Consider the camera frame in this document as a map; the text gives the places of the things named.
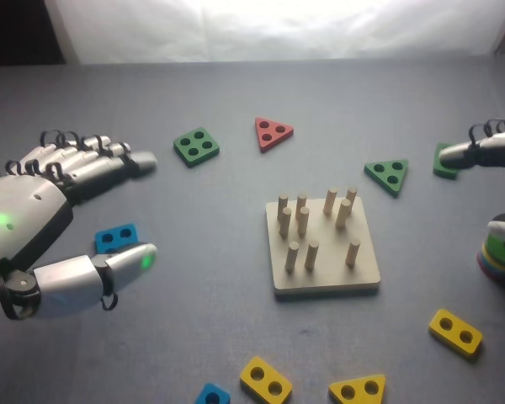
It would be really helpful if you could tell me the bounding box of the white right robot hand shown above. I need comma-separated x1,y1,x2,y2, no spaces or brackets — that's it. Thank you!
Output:
439,109,505,244

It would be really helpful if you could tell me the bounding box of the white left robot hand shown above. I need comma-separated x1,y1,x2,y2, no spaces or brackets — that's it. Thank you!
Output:
0,130,159,322

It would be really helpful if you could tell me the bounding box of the stack of coloured rings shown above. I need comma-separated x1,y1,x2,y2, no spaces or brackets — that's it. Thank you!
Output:
475,231,505,292

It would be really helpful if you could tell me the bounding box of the green wooden block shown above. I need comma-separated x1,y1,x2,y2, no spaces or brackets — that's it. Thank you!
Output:
432,142,460,181

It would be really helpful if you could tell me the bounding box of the blue square four-hole block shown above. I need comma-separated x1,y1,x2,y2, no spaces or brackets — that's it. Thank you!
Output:
93,222,138,256

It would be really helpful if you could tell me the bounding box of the green triangular three-hole block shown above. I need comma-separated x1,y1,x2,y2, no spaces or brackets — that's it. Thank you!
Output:
364,158,410,198

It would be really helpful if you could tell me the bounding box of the green square four-hole block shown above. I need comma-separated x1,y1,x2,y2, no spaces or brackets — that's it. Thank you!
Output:
173,126,221,168

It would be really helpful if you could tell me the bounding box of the yellow rectangular two-hole block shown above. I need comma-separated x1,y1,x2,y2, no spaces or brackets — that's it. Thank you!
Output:
239,356,294,404
428,308,484,358

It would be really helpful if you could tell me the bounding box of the wooden peg board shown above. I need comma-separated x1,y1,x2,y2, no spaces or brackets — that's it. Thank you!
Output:
264,187,382,300

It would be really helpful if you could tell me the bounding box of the red triangular three-hole block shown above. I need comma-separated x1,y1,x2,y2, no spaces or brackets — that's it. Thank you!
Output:
254,117,295,153

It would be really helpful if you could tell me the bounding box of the blue wooden block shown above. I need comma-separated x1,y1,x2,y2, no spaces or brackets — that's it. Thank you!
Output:
194,382,231,404

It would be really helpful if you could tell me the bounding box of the yellow triangular block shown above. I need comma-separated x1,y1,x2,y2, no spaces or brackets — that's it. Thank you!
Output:
328,373,387,404

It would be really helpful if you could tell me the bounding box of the grey table cloth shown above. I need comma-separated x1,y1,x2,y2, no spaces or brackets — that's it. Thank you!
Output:
0,61,505,404

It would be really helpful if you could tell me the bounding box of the white backdrop sheet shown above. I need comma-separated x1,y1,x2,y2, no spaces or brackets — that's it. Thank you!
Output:
45,0,505,66

